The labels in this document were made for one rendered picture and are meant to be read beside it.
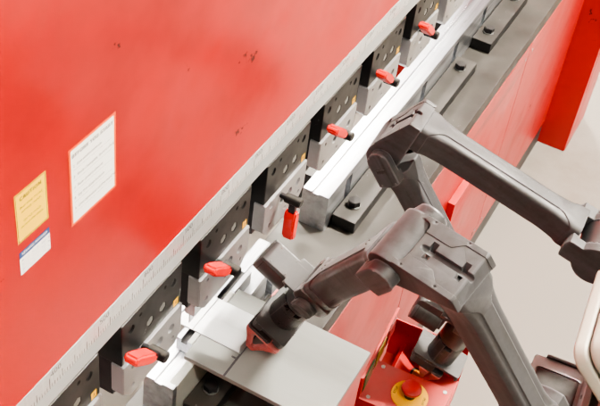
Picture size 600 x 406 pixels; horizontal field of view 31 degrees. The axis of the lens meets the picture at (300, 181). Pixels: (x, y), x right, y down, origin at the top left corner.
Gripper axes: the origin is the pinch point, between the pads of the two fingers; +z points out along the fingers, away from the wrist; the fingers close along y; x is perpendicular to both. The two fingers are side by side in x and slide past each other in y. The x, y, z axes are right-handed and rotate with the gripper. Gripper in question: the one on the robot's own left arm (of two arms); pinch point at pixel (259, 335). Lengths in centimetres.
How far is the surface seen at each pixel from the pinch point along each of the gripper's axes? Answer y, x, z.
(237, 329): 0.3, -3.1, 2.7
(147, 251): 24.7, -22.5, -30.8
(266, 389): 8.3, 6.3, -1.9
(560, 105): -214, 42, 73
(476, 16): -124, -7, 9
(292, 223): -13.7, -9.0, -11.0
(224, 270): 10.1, -12.6, -19.9
